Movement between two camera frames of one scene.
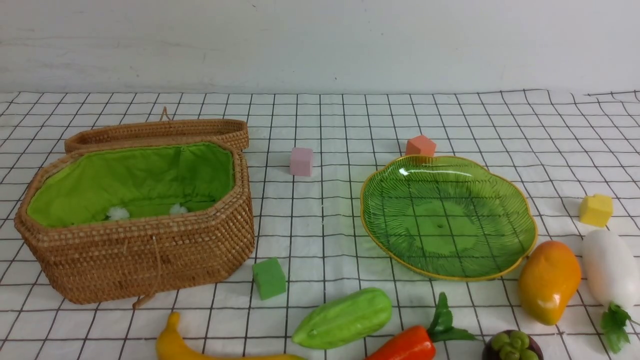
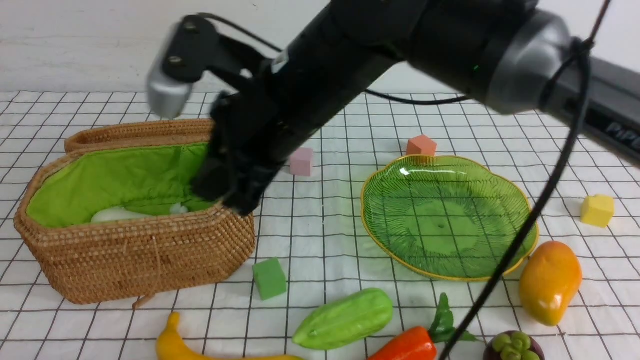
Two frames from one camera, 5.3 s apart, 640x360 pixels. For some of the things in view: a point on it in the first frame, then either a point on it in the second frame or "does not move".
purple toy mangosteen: x=512 y=345 does not move
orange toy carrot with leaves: x=416 y=342 does not move
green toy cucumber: x=351 y=317 does not move
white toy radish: x=612 y=274 to x=120 y=214
